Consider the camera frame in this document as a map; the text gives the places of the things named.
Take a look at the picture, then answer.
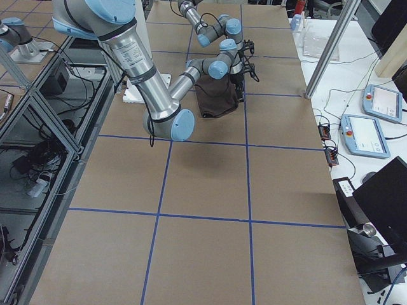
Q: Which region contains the black box with white label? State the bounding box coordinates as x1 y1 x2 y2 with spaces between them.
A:
333 177 369 228

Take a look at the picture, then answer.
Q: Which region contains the far black orange connector block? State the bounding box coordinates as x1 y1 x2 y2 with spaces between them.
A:
317 120 332 140

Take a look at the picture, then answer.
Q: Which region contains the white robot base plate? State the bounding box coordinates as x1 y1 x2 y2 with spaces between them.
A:
122 73 172 104

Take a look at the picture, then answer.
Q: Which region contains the black orange connector block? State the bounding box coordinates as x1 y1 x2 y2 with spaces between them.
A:
317 120 332 140
322 140 339 168

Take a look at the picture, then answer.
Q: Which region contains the black braided cable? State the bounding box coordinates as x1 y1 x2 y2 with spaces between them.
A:
170 0 230 36
98 41 160 149

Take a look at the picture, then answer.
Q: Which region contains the near teach pendant tablet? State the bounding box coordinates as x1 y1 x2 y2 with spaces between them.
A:
340 114 390 159

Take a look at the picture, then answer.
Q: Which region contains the near black orange connector block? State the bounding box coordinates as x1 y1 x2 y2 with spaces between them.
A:
322 140 339 168

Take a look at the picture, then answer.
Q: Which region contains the wooden board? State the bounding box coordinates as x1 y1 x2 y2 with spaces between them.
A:
375 37 406 78

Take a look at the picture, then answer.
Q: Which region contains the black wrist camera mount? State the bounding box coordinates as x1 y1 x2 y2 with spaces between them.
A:
238 39 255 59
243 63 260 83

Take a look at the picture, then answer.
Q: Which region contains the black monitor on arm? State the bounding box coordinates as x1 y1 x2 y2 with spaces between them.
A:
348 156 406 292

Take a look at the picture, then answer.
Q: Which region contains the red cylinder object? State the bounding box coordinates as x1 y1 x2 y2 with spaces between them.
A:
294 0 307 15

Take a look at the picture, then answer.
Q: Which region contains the black left braided cable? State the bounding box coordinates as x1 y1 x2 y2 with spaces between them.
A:
170 0 230 36

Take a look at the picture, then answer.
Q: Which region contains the aluminium truss frame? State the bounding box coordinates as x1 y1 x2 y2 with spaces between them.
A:
1 38 121 304

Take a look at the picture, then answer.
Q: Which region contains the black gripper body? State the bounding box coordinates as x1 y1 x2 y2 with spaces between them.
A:
230 72 245 91

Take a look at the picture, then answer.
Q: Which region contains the far teach pendant tablet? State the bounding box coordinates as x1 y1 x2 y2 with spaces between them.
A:
362 84 403 123

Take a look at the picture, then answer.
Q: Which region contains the far black monitor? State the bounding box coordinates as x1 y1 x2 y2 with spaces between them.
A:
371 0 407 55

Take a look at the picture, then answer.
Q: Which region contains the aluminium frame post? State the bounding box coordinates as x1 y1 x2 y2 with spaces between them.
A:
305 0 361 99

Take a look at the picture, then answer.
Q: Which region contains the black right braided cable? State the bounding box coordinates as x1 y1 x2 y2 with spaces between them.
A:
98 41 160 149

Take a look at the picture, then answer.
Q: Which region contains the light blue cup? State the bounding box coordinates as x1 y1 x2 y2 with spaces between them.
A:
290 14 302 32

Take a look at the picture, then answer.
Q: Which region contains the dark brown t-shirt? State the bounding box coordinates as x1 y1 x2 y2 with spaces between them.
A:
195 75 239 118

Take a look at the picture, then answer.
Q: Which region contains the teach pendant tablet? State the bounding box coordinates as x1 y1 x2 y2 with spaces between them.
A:
340 114 390 159
362 84 403 123

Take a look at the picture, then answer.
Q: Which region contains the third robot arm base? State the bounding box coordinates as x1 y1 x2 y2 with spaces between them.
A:
1 17 54 64

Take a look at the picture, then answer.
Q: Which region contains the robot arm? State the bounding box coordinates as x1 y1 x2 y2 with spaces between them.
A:
53 1 243 141
177 1 244 50

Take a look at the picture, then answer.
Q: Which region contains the clear plastic bag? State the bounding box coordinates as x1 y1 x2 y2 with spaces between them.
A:
303 32 329 58

